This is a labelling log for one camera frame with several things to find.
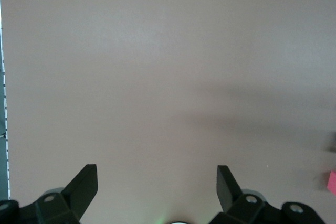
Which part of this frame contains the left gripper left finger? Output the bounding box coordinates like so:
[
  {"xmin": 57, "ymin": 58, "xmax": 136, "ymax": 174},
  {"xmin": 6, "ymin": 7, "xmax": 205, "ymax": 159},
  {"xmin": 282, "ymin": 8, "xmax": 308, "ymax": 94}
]
[{"xmin": 0, "ymin": 164, "xmax": 99, "ymax": 224}]

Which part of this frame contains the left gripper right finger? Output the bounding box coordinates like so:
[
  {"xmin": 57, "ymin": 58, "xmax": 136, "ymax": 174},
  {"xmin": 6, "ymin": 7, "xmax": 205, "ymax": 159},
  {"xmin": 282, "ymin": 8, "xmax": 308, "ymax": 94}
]
[{"xmin": 209, "ymin": 165, "xmax": 325, "ymax": 224}]

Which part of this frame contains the red foam cube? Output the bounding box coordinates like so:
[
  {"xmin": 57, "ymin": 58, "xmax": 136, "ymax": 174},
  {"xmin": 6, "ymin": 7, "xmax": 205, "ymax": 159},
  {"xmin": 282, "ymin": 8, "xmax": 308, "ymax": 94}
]
[{"xmin": 327, "ymin": 170, "xmax": 336, "ymax": 192}]

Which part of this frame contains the dashed table edge strip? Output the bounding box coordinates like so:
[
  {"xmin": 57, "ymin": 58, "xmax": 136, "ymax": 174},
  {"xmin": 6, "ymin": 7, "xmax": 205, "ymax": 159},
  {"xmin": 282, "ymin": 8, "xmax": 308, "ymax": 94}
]
[{"xmin": 0, "ymin": 3, "xmax": 11, "ymax": 201}]

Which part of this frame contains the brown table mat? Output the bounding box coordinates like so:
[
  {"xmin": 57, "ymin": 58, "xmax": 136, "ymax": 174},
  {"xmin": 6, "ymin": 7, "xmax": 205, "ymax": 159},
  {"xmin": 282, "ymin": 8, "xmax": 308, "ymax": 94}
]
[{"xmin": 0, "ymin": 0, "xmax": 336, "ymax": 224}]

